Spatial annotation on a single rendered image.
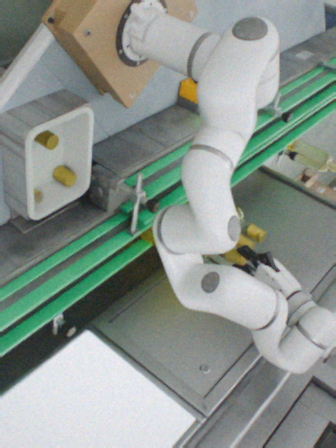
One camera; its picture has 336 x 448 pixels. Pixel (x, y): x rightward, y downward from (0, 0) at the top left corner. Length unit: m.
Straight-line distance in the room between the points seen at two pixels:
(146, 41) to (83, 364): 0.68
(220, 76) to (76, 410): 0.70
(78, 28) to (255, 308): 0.58
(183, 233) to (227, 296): 0.12
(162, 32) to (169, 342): 0.67
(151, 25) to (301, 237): 0.86
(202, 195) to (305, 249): 0.85
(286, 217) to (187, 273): 0.82
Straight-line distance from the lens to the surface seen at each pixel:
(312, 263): 1.60
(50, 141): 1.10
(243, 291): 0.89
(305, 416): 1.28
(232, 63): 0.87
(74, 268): 1.14
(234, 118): 0.86
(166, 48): 1.05
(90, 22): 1.02
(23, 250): 1.16
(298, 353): 1.09
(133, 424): 1.13
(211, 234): 0.82
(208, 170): 0.84
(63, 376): 1.18
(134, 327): 1.26
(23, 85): 1.08
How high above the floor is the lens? 1.51
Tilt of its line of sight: 27 degrees down
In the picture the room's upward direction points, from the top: 122 degrees clockwise
